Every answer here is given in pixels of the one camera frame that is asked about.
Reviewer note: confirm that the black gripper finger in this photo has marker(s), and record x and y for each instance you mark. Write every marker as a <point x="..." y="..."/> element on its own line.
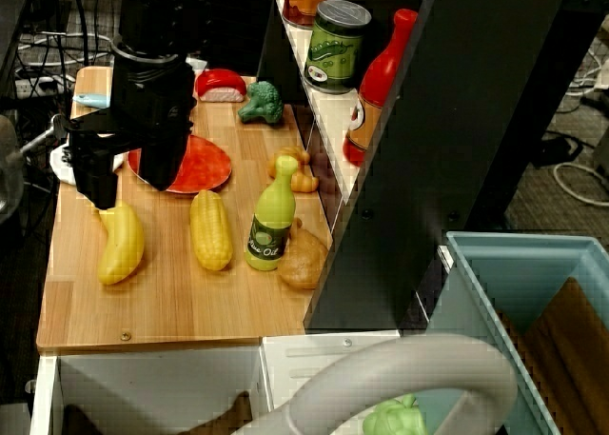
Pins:
<point x="164" y="166"/>
<point x="95" y="173"/>

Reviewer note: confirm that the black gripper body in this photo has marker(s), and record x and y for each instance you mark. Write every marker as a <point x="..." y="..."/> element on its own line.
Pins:
<point x="152" y="97"/>

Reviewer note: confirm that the yellow toy banana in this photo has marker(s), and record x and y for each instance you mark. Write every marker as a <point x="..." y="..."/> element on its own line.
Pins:
<point x="121" y="249"/>

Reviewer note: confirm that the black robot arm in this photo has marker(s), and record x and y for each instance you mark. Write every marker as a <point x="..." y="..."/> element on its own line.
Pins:
<point x="152" y="11"/>

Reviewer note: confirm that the red round plate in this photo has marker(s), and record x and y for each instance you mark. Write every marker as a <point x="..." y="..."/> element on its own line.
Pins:
<point x="204" y="166"/>

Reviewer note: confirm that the white toy fried egg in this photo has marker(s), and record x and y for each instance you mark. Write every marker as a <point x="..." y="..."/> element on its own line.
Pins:
<point x="61" y="164"/>

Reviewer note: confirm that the red pepper toy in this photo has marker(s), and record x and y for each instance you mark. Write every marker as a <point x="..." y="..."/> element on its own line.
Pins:
<point x="220" y="86"/>

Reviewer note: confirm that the yellow toy corn cob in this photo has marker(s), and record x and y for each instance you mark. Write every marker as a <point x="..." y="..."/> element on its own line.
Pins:
<point x="210" y="230"/>

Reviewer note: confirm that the grey metal stand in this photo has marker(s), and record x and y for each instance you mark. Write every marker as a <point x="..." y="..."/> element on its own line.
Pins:
<point x="9" y="168"/>

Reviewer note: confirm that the white power strip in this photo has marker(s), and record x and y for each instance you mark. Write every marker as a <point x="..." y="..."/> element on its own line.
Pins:
<point x="38" y="85"/>

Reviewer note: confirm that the green toy broccoli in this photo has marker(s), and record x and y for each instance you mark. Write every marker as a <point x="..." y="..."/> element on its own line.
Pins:
<point x="261" y="103"/>

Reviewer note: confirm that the green olive oil toy bottle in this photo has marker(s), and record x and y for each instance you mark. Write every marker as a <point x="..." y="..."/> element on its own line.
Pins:
<point x="271" y="216"/>

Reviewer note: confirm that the orange toy croissant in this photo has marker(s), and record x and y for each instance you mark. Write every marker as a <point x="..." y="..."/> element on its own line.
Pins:
<point x="307" y="183"/>

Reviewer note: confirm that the metal screw in wood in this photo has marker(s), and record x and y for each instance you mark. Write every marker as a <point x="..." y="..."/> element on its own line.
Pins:
<point x="125" y="336"/>

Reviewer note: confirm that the brown toy bread roll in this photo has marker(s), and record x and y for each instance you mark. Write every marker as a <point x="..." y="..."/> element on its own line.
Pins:
<point x="304" y="259"/>

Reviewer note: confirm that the white kitchen shelf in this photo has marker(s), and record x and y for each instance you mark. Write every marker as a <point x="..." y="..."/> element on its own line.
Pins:
<point x="328" y="109"/>

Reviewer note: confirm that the orange toy can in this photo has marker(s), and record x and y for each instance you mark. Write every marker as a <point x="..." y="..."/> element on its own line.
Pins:
<point x="304" y="2"/>

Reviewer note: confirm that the green pea toy can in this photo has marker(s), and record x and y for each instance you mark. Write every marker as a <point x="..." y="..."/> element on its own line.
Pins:
<point x="335" y="49"/>

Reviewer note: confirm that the white toy sink unit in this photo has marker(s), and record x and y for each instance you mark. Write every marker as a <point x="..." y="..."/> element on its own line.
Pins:
<point x="157" y="378"/>

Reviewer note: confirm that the red ketchup toy bottle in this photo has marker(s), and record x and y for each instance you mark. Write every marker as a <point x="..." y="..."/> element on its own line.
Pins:
<point x="380" y="83"/>

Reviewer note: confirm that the grey toy faucet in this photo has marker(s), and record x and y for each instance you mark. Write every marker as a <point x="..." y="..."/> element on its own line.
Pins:
<point x="395" y="363"/>

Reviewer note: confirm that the light green toy vegetable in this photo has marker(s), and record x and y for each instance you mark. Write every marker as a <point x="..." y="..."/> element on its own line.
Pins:
<point x="395" y="418"/>

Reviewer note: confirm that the blue plastic bin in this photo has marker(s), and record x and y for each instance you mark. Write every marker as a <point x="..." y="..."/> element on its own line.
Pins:
<point x="518" y="259"/>

